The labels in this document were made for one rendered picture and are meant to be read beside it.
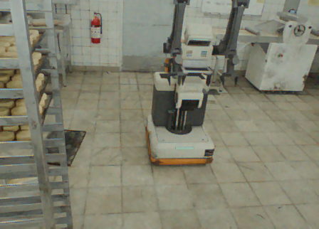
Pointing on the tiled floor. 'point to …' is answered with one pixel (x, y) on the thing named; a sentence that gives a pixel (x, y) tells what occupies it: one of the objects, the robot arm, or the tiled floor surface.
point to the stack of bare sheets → (72, 144)
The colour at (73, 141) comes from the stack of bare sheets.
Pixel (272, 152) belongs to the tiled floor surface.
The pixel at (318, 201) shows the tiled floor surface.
